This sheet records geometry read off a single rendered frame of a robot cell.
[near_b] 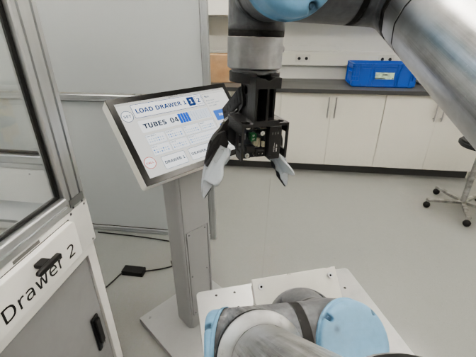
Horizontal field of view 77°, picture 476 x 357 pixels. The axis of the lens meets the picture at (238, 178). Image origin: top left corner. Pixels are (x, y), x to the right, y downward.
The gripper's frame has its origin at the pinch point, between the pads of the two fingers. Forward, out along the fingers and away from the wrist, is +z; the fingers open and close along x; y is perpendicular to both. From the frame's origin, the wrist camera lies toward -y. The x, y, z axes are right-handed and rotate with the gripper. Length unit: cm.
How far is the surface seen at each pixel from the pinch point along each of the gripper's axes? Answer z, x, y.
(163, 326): 111, -15, -69
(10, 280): 23, -45, -18
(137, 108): -1, -15, -64
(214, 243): 114, 29, -130
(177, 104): -1, 0, -70
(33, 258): 23, -42, -23
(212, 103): 1, 15, -75
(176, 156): 14, -4, -54
